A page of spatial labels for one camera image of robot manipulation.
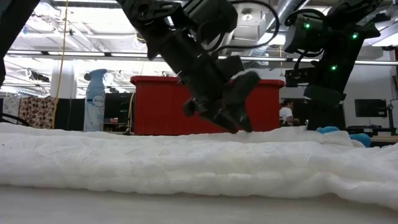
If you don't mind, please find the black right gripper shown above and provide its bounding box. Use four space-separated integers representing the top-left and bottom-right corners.
303 83 348 131

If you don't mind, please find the black distant desk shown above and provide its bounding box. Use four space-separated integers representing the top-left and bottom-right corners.
345 124 398 137

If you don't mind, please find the white lace garment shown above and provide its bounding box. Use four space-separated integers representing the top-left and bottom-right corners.
0 122 398 213

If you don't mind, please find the ceiling light strip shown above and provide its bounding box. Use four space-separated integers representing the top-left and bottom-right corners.
6 49 162 58
217 55 398 67

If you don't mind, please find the black wall screen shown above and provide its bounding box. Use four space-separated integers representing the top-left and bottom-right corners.
354 98 387 118

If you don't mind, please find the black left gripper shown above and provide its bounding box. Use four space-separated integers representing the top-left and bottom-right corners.
146 28 254 134

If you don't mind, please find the person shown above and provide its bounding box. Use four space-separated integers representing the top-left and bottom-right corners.
279 98 300 128

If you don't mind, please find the blue garment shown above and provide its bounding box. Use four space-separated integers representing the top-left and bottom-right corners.
315 126 373 148

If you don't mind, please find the red plastic laundry basket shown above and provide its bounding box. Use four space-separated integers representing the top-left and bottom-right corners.
130 75 285 136

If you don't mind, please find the yellow cable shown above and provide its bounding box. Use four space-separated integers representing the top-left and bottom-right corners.
52 0 70 130

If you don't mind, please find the brown patterned fabric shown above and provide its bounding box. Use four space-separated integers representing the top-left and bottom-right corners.
2 95 57 130

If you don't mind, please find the black partition panel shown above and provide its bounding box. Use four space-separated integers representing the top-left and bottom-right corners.
54 98 85 131

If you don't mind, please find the spray bottle with blue cap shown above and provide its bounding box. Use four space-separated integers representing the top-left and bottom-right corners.
83 68 108 133

